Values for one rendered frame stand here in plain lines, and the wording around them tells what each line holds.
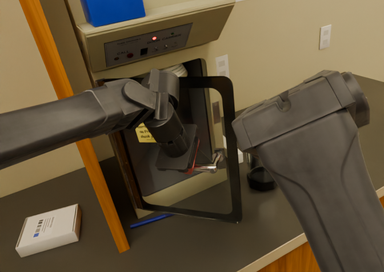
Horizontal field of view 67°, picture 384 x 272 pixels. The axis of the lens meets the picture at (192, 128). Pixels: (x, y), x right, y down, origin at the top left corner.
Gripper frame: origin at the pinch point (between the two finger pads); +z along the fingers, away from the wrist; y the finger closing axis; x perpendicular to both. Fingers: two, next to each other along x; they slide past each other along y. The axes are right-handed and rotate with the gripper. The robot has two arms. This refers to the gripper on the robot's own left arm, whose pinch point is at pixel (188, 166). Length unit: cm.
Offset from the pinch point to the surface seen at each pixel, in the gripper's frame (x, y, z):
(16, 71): -66, -27, -6
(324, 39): 35, -105, 55
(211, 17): 4.4, -27.0, -18.1
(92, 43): -13.8, -10.9, -26.5
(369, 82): 57, -89, 72
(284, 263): 19.9, 9.4, 39.4
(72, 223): -39.0, 12.1, 18.1
